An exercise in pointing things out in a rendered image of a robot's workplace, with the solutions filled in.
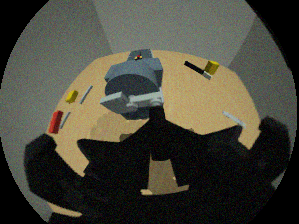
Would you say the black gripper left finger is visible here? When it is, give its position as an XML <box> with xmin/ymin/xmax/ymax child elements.
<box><xmin>77</xmin><ymin>120</ymin><xmax>152</xmax><ymax>189</ymax></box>

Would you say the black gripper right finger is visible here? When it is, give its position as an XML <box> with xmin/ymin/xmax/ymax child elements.
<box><xmin>166</xmin><ymin>120</ymin><xmax>243</xmax><ymax>187</ymax></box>

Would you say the red rectangular block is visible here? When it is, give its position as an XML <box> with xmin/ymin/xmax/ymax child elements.
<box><xmin>48</xmin><ymin>112</ymin><xmax>64</xmax><ymax>134</ymax></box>

